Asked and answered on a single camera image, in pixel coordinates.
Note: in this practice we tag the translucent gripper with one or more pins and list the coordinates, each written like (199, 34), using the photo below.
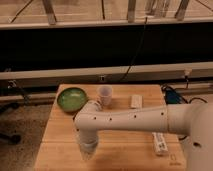
(87, 151)

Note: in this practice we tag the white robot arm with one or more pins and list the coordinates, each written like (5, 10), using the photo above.
(193, 120)

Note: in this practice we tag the green bowl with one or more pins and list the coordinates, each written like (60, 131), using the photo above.
(72, 99)

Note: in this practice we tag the translucent plastic cup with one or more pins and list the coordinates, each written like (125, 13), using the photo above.
(105, 94)

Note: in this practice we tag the white rectangular block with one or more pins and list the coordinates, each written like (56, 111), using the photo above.
(136, 101)

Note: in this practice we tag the white tube bottle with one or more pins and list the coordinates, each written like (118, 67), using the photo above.
(160, 145)

